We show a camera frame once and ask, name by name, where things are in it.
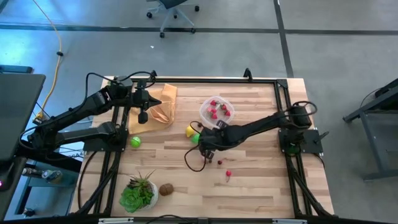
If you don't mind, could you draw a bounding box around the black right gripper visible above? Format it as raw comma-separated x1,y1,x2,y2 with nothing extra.
198,119,233,160

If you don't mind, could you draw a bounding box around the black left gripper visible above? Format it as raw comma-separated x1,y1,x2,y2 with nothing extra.
132,80,162,124

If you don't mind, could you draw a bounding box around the brown toy kiwi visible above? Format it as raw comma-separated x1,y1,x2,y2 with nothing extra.
159,182,175,197

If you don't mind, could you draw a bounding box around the clear plastic tupperware container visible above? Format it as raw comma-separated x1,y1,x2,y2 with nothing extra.
199,95,236,130

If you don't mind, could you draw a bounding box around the yellow folded cloth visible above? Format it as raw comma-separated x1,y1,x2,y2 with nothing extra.
127,83,178,135

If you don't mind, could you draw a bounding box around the potted green succulent plant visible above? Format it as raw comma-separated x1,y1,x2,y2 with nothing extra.
119,169,159,214

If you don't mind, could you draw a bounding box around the office chair base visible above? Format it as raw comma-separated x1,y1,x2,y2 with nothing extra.
146,0,200,39

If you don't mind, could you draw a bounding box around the silver and black device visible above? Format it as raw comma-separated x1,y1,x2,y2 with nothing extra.
21,167,63,184

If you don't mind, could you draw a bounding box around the dark grey desk top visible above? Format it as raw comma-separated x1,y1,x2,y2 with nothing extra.
0,73,47,162

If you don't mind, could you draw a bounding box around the black computer tower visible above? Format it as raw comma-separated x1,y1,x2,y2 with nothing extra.
0,157,29,218

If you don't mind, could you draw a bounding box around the grey metal desk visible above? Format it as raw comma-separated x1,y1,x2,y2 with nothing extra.
341,77,398,182

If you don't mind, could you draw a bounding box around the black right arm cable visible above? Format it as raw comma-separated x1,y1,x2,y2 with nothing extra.
183,144,208,173

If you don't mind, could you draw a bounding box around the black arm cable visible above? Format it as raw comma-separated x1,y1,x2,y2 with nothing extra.
183,144,208,173
84,70,157,103

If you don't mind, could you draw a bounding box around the black aluminium table frame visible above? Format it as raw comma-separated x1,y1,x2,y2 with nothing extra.
74,76,335,218

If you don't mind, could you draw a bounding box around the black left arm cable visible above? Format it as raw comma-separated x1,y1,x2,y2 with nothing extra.
84,70,157,103

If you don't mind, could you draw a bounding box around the silver metal bracket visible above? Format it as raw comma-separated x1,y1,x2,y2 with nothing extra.
272,218,308,224
98,217,134,224

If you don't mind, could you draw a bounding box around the yellow extension cord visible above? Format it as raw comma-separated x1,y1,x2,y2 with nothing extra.
32,0,63,121

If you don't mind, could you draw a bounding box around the black floor cable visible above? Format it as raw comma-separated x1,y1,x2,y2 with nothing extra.
76,151,99,211

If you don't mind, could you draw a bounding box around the black lever handle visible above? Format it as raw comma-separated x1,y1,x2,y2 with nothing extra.
313,131,330,145

